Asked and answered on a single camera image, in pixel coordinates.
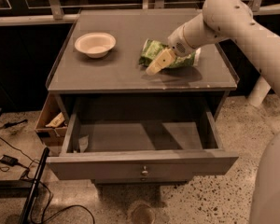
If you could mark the grey wooden cabinet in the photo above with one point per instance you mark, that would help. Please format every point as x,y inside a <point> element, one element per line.
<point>116,87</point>

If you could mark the cardboard box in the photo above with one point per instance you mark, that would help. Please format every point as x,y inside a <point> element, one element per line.
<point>49,132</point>

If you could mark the open grey top drawer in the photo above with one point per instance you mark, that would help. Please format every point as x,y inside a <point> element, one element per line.
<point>107,151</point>

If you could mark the yellow packet in box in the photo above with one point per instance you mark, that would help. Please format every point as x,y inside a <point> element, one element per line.
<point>58,121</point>

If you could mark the black power adapter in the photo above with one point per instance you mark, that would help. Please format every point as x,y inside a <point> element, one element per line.
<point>10,161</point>

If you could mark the black bar on floor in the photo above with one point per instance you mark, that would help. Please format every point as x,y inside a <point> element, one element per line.
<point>34,183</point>

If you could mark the metal window railing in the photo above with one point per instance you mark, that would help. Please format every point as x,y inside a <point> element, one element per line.
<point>56,3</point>

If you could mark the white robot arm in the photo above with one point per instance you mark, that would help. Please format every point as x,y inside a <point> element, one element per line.
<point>233,19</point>

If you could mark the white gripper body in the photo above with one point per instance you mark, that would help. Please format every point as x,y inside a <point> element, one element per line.
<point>177,44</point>

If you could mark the white paper bowl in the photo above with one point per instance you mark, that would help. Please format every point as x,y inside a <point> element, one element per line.
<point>95,45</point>

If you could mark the brass drawer knob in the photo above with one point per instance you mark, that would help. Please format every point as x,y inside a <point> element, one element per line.
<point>145,171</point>

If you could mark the black screwdriver on floor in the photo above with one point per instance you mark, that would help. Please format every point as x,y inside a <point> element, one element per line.
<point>11,124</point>

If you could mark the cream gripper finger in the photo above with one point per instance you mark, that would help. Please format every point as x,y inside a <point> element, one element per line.
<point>163,59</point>

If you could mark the green jalapeno chip bag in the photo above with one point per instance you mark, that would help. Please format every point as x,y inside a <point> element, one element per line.
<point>152,48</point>

